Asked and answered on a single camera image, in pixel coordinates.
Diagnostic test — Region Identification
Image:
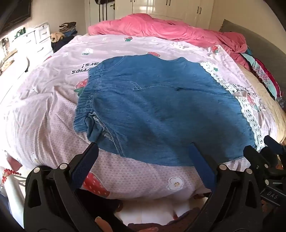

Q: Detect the blue denim pants lace hem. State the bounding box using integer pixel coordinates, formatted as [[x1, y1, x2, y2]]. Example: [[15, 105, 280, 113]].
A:
[[74, 54, 264, 166]]

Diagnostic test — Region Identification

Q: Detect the person right hand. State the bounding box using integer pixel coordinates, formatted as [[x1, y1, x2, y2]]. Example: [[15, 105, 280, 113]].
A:
[[261, 200, 276, 215]]

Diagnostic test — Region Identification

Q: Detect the person left hand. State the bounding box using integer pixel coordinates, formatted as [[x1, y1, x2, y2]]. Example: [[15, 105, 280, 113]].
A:
[[94, 215, 159, 232]]

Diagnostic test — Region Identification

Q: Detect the beige bed sheet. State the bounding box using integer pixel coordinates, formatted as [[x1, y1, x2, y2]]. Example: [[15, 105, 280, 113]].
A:
[[237, 64, 285, 143]]

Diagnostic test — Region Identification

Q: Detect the floral teal red pillow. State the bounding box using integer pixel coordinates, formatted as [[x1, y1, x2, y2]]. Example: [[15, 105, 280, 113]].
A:
[[240, 52, 283, 101]]

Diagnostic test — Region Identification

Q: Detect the pink strawberry print quilt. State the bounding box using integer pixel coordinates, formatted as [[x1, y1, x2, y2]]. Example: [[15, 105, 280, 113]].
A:
[[1, 35, 277, 199]]

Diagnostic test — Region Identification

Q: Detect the pink fleece blanket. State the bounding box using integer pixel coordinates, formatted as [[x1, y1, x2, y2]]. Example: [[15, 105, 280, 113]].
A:
[[88, 14, 250, 70]]

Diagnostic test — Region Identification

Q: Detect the white wardrobe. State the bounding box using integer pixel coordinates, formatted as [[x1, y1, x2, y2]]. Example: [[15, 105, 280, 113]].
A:
[[85, 0, 214, 29]]

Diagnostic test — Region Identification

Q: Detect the white drawer dresser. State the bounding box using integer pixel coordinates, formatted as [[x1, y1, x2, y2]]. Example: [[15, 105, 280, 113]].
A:
[[1, 23, 53, 71]]

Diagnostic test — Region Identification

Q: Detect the folded clothes stack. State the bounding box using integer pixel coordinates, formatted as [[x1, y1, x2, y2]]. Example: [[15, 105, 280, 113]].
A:
[[50, 22, 78, 53]]

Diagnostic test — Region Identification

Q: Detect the red bead string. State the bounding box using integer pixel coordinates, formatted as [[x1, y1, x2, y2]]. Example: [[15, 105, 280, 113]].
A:
[[1, 168, 22, 186]]

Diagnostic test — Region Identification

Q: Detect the black wall television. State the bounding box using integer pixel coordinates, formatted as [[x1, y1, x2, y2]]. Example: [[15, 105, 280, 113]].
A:
[[0, 0, 32, 35]]

